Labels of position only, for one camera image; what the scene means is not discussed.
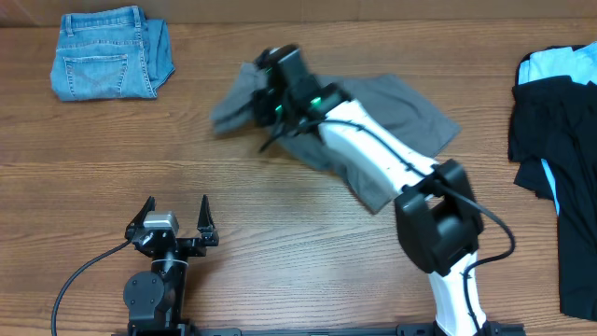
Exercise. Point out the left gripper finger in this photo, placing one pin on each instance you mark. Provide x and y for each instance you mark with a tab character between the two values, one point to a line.
206	225
138	221

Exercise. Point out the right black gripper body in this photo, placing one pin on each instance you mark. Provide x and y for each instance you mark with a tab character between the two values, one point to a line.
270	112

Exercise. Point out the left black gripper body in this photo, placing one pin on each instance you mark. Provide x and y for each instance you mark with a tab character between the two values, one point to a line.
188	247

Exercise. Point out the grey shorts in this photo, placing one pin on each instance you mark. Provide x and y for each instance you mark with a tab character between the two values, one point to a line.
397	107

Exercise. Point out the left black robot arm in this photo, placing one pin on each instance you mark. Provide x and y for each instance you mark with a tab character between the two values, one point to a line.
155	298

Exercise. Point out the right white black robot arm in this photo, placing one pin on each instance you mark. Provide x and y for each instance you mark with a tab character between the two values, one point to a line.
436	226

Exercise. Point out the folded blue denim jeans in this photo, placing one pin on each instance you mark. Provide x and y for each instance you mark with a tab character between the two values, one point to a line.
112	54

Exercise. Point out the black garment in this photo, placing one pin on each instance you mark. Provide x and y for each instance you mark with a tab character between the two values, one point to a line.
552	136

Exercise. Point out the light blue garment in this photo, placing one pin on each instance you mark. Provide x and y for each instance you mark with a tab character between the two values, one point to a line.
578	64

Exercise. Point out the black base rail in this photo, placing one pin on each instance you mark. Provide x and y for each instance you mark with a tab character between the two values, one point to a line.
428	329

